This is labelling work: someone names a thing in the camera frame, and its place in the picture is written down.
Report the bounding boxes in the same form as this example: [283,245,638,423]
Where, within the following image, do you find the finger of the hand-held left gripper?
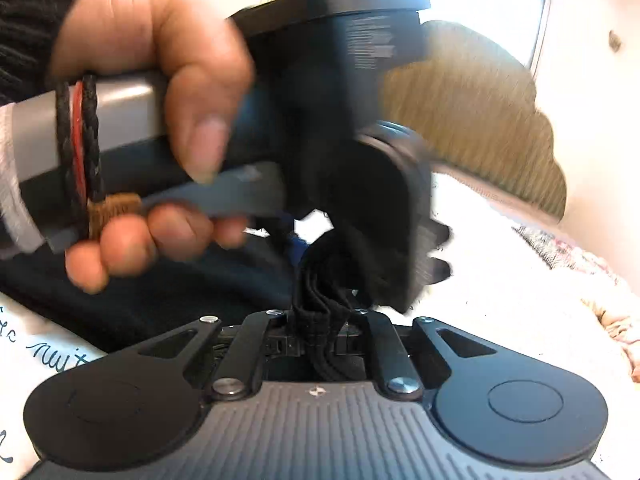
[272,215,308,266]

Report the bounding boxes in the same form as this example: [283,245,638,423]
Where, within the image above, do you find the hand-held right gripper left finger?
[145,310,293,402]

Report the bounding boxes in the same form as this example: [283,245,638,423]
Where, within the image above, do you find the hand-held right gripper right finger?
[357,311,496,403]

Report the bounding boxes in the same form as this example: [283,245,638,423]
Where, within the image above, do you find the black pants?
[0,230,383,386]

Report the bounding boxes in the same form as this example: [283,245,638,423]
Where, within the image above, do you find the person's left hand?
[50,0,257,293]

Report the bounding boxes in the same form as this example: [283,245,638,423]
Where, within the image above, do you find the white script printed blanket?
[0,170,640,480]

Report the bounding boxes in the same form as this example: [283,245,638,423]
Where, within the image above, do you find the olive padded headboard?
[380,20,568,222]

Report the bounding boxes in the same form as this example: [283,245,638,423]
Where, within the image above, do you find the floral patterned cloth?
[515,225,640,381]

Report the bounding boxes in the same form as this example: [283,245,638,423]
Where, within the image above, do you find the window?
[530,0,568,78]

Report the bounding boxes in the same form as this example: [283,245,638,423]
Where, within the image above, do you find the black braided wrist strap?
[54,74,143,241]

